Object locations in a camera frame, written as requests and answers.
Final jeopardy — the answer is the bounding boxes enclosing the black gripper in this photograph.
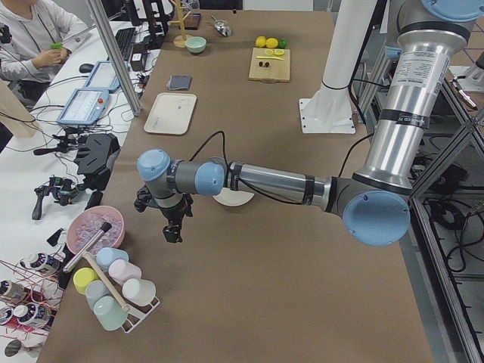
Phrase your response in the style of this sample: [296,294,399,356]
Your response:
[134,185,194,243]

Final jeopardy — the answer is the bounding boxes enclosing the round beige plate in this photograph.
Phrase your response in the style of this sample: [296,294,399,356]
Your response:
[213,188,254,207]

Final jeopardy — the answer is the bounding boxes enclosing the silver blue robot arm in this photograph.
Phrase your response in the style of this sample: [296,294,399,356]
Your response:
[135,1,483,246]

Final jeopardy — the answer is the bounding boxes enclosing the beige rectangular tray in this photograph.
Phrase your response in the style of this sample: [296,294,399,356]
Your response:
[144,92,197,135]

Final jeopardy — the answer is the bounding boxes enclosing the pink cup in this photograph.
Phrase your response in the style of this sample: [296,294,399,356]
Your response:
[108,259,142,286]

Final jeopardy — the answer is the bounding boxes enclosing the white cup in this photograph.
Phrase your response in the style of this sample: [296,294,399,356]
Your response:
[122,278,156,306]

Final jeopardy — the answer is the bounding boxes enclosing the metal muddler tool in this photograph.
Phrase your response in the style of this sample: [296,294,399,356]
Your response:
[62,222,112,273]

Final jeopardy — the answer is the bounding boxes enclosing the blue cup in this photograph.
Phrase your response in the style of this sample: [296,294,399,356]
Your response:
[95,247,129,271]

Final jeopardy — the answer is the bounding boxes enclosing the white cup rack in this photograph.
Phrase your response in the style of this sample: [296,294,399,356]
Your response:
[121,296,161,334]

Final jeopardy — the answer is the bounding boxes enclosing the pink bowl with ice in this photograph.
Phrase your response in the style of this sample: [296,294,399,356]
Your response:
[67,206,125,255]

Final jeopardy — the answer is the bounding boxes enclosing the grey cup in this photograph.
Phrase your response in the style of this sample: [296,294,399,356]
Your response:
[85,280,110,310]

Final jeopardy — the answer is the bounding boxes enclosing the yellow cup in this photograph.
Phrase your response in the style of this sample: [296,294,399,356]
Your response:
[73,267,99,295]

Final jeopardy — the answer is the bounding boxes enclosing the mint green cup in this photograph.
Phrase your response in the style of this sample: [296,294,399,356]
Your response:
[93,296,128,331]

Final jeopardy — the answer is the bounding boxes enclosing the black stand device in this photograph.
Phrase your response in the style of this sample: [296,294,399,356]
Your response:
[74,133,120,191]

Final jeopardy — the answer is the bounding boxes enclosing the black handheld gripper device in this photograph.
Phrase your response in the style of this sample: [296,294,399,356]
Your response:
[32,175,85,220]

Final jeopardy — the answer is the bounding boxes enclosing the grey folded cloth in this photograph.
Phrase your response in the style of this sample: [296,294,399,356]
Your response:
[166,75,192,91]

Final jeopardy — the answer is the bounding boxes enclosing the blue teach pendant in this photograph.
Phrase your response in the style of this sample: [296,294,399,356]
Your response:
[84,60,120,93]
[57,88,110,126]

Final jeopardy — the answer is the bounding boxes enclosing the black computer mouse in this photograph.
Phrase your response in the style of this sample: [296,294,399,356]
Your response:
[79,64,94,73]

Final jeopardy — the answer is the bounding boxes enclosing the mint green bowl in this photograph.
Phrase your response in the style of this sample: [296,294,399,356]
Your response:
[185,36,207,54]

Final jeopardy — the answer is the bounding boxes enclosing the wooden cutting board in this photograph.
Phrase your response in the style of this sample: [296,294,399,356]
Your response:
[248,48,290,82]

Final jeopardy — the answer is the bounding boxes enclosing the wooden mug tree stand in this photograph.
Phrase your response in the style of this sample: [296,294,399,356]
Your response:
[169,0,193,48]

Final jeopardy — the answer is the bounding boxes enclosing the yellow plastic knife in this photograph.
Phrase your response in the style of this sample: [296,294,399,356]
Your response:
[256,55,285,61]

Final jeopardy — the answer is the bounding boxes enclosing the white pillar with base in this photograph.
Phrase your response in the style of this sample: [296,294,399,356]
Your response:
[299,0,377,134]

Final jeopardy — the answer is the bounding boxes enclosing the black keyboard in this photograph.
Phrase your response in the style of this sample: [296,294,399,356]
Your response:
[115,27,136,61]

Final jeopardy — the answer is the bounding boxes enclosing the yellow lemon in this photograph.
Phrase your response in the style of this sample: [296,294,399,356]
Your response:
[255,36,266,48]
[265,38,279,49]

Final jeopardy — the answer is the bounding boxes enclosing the metal scoop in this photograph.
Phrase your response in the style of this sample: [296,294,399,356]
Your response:
[211,14,232,37]

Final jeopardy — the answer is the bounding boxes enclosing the green lime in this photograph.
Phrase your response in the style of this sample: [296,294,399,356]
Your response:
[278,39,287,49]

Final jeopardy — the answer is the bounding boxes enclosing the seated person in grey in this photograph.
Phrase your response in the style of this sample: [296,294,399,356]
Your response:
[1,1,87,107]

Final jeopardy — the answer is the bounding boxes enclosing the bottles in copper wire basket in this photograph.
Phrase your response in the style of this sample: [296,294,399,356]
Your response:
[1,260,64,338]

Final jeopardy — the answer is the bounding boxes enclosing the aluminium frame post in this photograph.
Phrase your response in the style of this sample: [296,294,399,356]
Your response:
[86,0,141,116]

